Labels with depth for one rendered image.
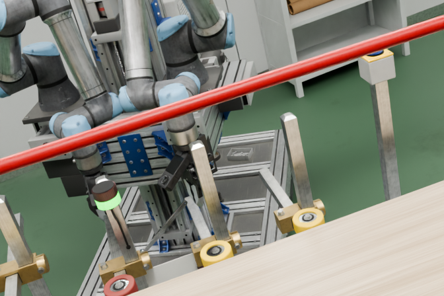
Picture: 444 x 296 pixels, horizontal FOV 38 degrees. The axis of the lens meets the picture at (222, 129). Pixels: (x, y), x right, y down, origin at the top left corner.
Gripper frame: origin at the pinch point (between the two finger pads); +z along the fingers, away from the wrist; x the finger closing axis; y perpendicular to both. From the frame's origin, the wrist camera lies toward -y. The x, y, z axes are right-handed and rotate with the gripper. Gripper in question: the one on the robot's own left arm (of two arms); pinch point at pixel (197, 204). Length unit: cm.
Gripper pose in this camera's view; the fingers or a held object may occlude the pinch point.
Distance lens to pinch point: 179.6
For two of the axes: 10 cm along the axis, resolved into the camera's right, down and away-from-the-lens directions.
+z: 2.2, 8.6, 4.5
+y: 8.0, -4.3, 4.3
